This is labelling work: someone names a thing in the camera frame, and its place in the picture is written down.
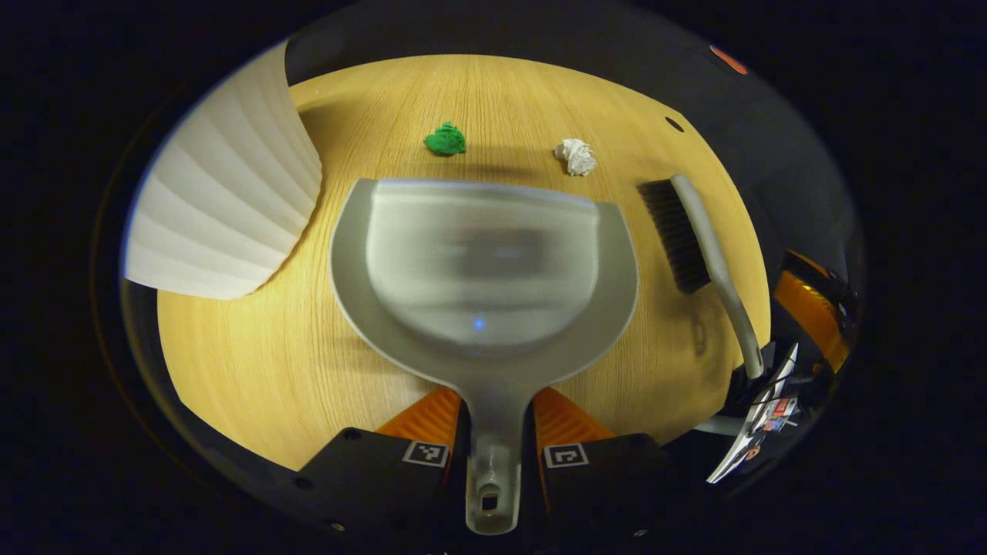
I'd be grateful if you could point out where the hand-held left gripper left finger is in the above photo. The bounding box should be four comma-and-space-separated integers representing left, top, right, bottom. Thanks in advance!
293, 385, 465, 540

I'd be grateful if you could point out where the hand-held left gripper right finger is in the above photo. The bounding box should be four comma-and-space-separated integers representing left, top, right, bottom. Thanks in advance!
528, 385, 679, 544

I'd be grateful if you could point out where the small grey broom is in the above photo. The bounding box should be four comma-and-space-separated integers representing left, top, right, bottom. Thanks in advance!
638, 174, 766, 380

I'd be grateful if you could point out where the grey plastic dustpan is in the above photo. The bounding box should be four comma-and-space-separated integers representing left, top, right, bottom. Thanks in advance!
330, 179, 639, 536

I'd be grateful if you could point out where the white paper ball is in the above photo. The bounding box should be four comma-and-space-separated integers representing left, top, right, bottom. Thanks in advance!
554, 138, 598, 177

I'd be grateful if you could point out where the white ribbed garbage bin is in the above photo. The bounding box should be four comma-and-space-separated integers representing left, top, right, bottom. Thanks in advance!
123, 39, 323, 300

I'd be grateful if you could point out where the green paper ball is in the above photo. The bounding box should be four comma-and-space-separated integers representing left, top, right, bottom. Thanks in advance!
424, 121, 467, 156

